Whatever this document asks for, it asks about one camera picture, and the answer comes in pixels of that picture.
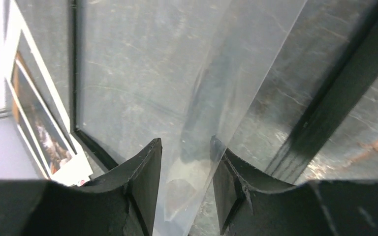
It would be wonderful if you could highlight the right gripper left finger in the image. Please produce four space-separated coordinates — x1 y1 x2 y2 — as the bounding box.
0 138 162 236

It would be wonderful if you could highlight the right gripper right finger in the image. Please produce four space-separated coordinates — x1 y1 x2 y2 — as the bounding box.
210 136 378 236

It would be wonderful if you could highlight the white mat board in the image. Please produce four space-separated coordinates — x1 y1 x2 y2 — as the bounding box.
3 0 93 186

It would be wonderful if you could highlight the black picture frame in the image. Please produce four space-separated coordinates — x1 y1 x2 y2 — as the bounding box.
71 0 378 183

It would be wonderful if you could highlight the clear acrylic sheet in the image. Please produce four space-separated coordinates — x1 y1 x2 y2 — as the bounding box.
76 0 306 236

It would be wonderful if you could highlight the cat photo print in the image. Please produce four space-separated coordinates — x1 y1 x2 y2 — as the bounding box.
6 61 75 182

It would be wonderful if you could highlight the brown backing board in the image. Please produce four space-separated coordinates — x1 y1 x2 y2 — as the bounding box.
11 50 24 124

